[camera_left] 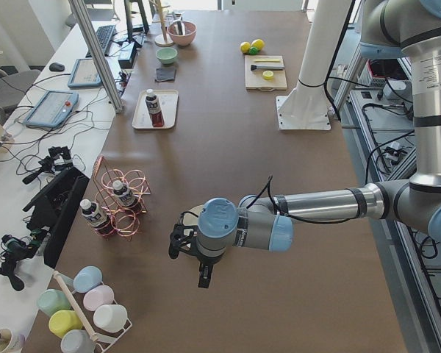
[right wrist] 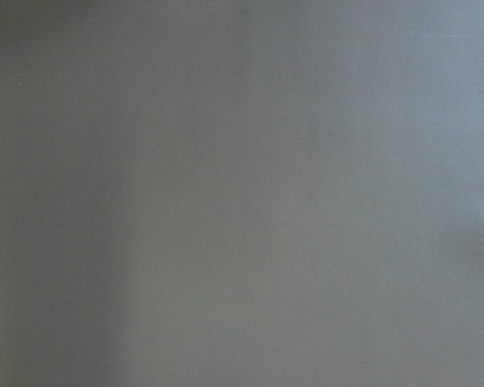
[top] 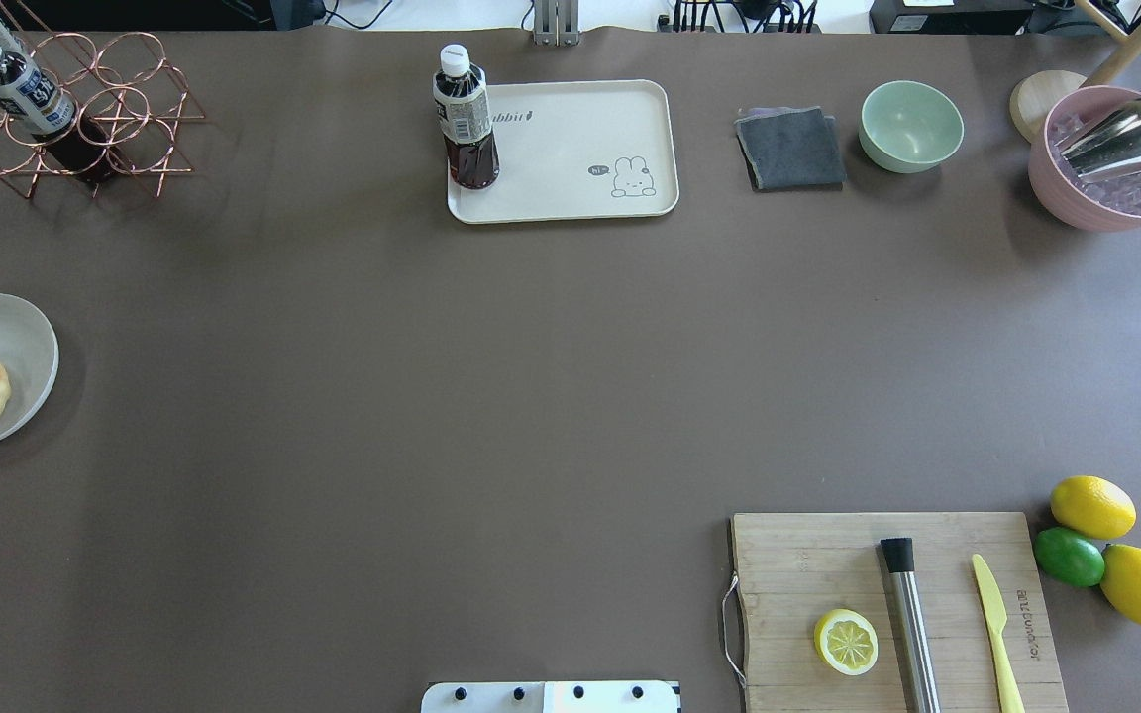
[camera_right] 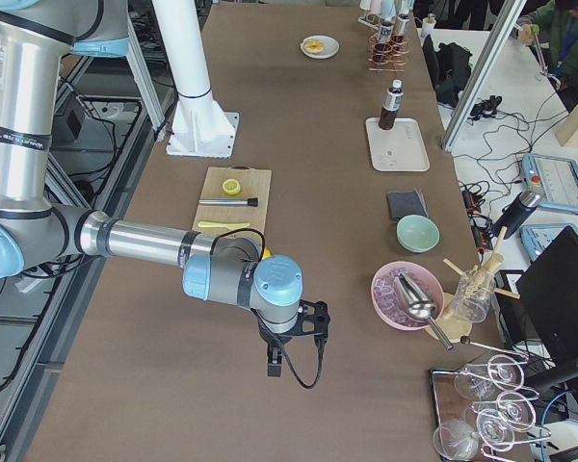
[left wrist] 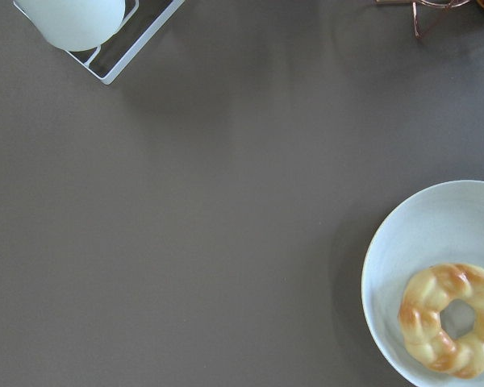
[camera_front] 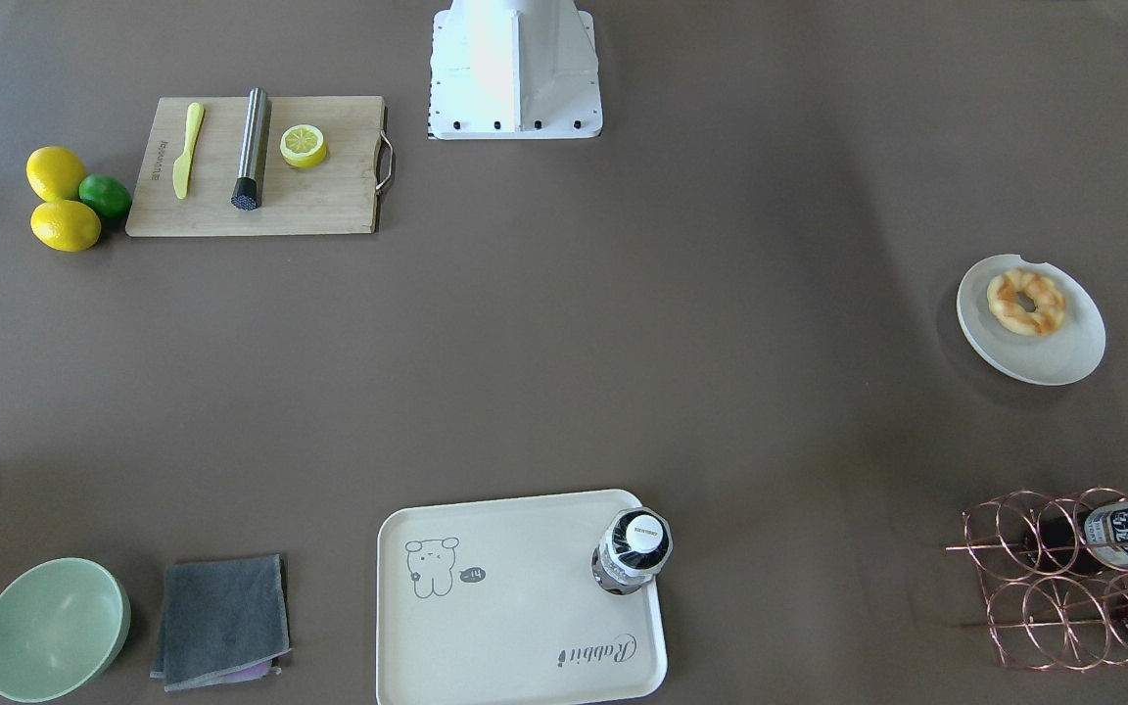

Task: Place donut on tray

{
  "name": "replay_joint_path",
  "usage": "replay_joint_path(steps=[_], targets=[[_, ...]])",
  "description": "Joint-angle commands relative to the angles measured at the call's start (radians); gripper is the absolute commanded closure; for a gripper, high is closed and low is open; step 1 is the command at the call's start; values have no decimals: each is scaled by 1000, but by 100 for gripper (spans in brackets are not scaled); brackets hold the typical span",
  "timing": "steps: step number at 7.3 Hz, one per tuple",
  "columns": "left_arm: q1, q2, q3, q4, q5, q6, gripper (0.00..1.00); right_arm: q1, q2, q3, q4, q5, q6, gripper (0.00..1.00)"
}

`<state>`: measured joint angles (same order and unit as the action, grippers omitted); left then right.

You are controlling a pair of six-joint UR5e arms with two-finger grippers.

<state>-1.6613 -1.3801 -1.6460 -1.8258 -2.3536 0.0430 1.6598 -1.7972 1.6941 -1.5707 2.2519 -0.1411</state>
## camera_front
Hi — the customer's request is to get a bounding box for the glazed twisted donut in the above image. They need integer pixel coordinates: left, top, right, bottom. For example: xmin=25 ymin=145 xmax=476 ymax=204
xmin=986 ymin=268 xmax=1068 ymax=338

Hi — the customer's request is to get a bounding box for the white round plate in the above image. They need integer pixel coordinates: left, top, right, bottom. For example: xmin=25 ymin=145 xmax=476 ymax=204
xmin=955 ymin=254 xmax=1105 ymax=387

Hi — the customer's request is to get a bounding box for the dark drink bottle on tray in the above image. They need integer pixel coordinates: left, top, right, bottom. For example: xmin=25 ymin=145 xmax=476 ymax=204
xmin=591 ymin=506 xmax=675 ymax=596

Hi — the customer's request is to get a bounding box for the cream rabbit tray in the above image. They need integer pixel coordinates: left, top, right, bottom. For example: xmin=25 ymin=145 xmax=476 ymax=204
xmin=376 ymin=488 xmax=668 ymax=704

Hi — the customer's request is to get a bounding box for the half lemon slice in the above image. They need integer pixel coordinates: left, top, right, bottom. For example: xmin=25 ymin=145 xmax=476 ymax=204
xmin=279 ymin=123 xmax=328 ymax=169

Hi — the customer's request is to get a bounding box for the steel cylinder muddler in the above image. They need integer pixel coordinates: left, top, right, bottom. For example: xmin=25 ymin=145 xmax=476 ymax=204
xmin=231 ymin=86 xmax=270 ymax=212

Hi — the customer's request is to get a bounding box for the wooden cutting board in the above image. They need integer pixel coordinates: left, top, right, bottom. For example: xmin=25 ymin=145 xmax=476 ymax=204
xmin=125 ymin=95 xmax=393 ymax=238

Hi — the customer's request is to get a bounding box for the yellow plastic knife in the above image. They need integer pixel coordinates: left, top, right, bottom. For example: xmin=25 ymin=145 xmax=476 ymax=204
xmin=171 ymin=102 xmax=206 ymax=200

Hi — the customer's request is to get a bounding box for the grey folded cloth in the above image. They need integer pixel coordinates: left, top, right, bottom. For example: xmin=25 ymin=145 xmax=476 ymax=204
xmin=151 ymin=554 xmax=292 ymax=691

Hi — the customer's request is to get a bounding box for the green lime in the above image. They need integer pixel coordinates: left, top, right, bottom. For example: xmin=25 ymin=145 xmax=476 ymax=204
xmin=77 ymin=173 xmax=131 ymax=220

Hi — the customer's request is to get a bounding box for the yellow lemon lower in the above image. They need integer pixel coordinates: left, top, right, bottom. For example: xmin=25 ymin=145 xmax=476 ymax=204
xmin=30 ymin=200 xmax=103 ymax=253

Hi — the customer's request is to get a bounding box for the yellow lemon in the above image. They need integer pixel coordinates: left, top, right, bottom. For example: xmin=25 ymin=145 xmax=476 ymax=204
xmin=25 ymin=146 xmax=88 ymax=202
xmin=30 ymin=200 xmax=103 ymax=253

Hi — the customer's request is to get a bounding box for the yellow lemon upper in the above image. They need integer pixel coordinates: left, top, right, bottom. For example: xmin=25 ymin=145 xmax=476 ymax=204
xmin=25 ymin=146 xmax=88 ymax=202

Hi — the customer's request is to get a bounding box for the green bowl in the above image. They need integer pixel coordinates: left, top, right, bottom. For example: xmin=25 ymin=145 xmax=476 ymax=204
xmin=0 ymin=557 xmax=131 ymax=702

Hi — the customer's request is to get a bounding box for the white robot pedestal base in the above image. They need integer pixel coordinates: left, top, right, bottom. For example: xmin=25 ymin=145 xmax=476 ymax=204
xmin=428 ymin=1 xmax=603 ymax=140

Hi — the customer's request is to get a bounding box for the copper wire bottle rack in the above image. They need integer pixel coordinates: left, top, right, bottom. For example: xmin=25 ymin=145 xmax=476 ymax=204
xmin=954 ymin=487 xmax=1128 ymax=671

